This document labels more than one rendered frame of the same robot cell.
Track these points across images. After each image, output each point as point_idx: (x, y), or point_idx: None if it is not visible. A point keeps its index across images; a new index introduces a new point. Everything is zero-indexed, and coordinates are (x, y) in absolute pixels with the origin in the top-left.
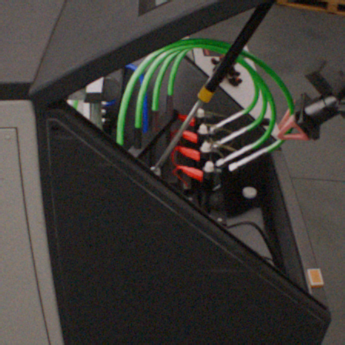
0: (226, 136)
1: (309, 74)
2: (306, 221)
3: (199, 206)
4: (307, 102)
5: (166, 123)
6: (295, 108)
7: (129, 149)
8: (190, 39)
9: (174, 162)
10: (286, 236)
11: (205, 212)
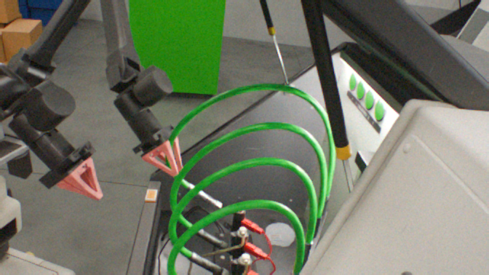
0: (214, 265)
1: (170, 81)
2: None
3: (258, 104)
4: (158, 126)
5: (289, 274)
6: (169, 136)
7: (319, 233)
8: (289, 86)
9: (270, 273)
10: (147, 265)
11: (253, 107)
